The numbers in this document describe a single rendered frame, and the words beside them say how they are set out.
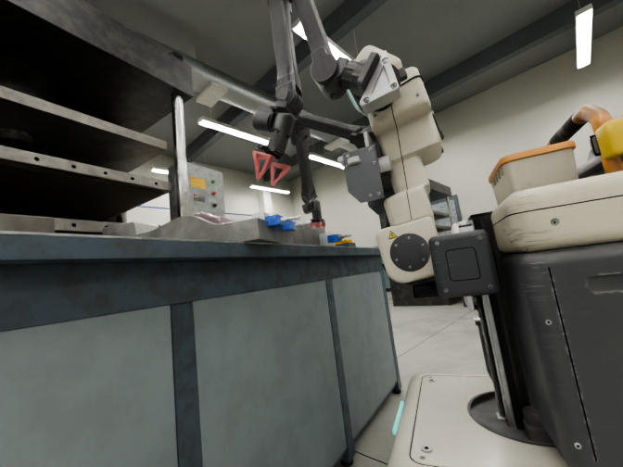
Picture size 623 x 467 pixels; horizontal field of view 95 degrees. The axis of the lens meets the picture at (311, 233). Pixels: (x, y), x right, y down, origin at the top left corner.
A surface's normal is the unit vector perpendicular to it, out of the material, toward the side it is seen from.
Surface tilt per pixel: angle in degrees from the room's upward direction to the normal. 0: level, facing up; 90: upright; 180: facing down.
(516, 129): 90
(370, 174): 90
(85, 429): 90
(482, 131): 90
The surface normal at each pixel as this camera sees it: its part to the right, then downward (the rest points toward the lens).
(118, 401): 0.83, -0.18
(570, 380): -0.41, -0.08
